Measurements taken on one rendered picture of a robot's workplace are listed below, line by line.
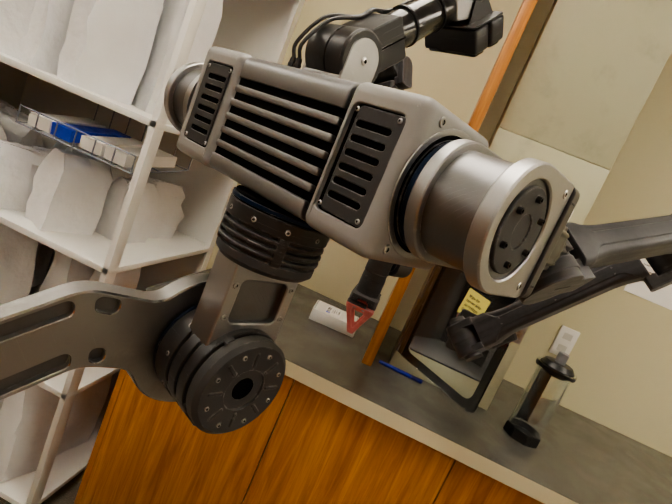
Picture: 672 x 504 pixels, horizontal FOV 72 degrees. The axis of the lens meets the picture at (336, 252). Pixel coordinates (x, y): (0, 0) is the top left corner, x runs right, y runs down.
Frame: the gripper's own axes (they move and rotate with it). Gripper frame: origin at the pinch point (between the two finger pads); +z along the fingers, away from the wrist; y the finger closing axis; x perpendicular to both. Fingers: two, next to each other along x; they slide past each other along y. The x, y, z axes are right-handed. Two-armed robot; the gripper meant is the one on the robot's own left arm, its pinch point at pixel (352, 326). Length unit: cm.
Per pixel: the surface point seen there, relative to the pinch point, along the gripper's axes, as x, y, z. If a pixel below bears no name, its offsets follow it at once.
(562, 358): -54, 23, -9
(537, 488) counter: -55, 2, 17
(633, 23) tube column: -34, 33, -97
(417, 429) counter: -24.5, 2.0, 17.4
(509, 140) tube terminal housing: -18, 33, -58
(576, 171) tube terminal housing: -38, 33, -57
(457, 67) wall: 5, 76, -83
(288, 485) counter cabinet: -1.2, 4.9, 49.6
